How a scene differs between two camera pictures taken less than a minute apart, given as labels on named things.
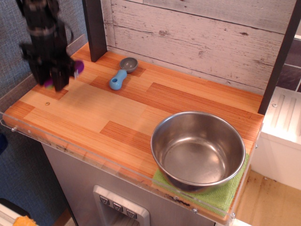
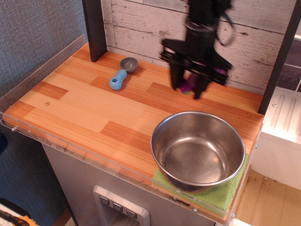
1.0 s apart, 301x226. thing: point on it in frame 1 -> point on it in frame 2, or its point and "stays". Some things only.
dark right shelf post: x=281 y=57 stays
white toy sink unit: x=277 y=155 stays
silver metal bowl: x=197 y=152 stays
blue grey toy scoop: x=127 y=65 stays
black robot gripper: x=47 y=46 -> x=194 y=63
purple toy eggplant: x=79 y=68 -> x=190 y=78
